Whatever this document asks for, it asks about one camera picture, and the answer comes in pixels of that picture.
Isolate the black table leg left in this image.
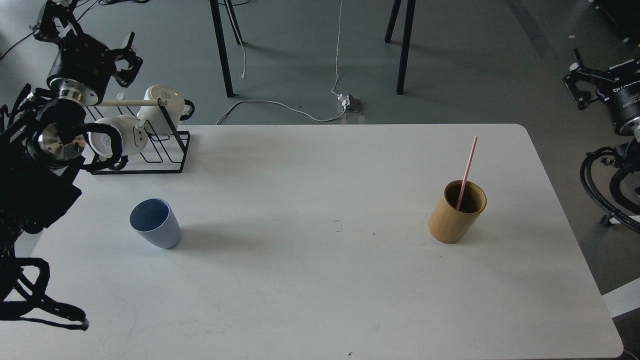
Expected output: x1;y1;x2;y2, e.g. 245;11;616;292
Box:
208;0;243;98

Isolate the white mug front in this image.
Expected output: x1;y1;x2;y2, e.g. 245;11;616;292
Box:
88;115;149;158

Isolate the black wire mug rack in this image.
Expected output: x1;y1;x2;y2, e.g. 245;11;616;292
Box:
70;93;191;174

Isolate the white power plug adapter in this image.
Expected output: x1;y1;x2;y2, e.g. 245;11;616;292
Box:
337;93;363;114

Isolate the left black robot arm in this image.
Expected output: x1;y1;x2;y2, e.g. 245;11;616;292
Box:
0;0;143;331

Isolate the black table leg right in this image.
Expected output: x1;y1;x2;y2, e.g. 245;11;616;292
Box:
384;0;417;96

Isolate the thin white hanging cable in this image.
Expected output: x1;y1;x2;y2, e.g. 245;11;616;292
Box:
330;0;344;97

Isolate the black table leg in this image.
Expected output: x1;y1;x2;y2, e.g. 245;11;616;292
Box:
384;0;417;96
208;0;243;98

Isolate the white mug rear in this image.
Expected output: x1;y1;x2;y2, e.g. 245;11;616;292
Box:
136;84;195;137

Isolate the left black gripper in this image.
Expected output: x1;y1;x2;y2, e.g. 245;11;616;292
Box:
30;0;143;106

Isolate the blue plastic cup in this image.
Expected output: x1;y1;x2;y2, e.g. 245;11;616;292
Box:
129;198;182;249

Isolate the white floor cable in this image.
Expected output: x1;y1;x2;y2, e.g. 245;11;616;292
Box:
216;100;347;126

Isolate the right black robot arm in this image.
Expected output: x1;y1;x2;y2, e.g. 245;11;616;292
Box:
563;48;640;233

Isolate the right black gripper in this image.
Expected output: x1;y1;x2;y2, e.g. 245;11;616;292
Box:
563;48;640;137

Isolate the white mug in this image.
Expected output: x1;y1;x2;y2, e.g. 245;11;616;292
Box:
136;84;195;137
88;115;149;158

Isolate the bamboo wooden cup holder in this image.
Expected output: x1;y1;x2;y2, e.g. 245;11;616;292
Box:
427;180;488;244

